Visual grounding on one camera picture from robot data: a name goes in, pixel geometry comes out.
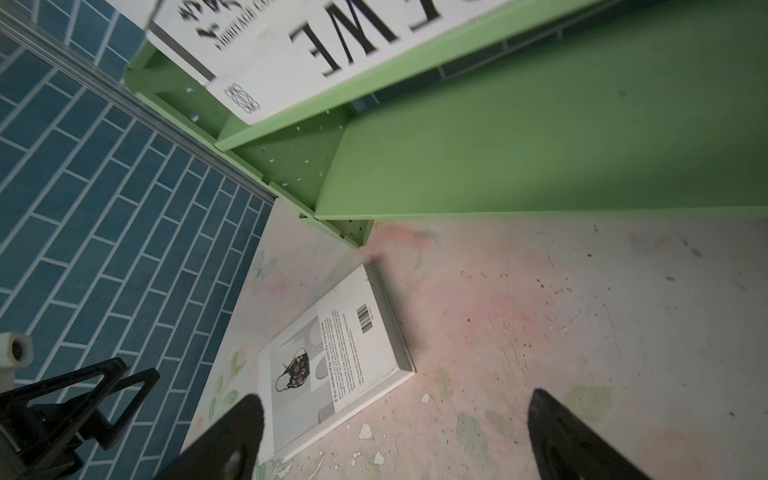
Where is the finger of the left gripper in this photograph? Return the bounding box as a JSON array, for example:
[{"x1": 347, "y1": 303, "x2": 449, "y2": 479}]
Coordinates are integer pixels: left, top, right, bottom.
[
  {"x1": 1, "y1": 358, "x2": 127, "y2": 474},
  {"x1": 77, "y1": 367, "x2": 162, "y2": 452}
]

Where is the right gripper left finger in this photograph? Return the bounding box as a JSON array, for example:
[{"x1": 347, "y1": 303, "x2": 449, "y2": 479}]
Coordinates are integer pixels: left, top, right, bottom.
[{"x1": 155, "y1": 394, "x2": 265, "y2": 480}]

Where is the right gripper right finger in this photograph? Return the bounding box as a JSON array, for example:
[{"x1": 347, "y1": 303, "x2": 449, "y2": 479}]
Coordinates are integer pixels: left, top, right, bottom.
[{"x1": 527, "y1": 388, "x2": 649, "y2": 480}]

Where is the white magazine with handbag photo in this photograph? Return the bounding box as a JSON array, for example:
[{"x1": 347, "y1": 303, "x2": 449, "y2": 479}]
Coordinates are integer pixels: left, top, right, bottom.
[{"x1": 257, "y1": 265, "x2": 416, "y2": 463}]

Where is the white Loewe Foundation book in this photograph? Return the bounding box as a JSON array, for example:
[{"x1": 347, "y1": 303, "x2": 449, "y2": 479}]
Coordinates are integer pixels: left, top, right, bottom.
[{"x1": 203, "y1": 0, "x2": 517, "y2": 126}]

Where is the white-backed heritage culture book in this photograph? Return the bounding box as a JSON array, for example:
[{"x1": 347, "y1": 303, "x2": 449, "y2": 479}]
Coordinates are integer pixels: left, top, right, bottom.
[{"x1": 147, "y1": 0, "x2": 316, "y2": 86}]

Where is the green two-tier shelf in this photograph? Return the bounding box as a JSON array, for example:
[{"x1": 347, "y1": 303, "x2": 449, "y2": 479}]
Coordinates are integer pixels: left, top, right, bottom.
[{"x1": 124, "y1": 1, "x2": 767, "y2": 247}]

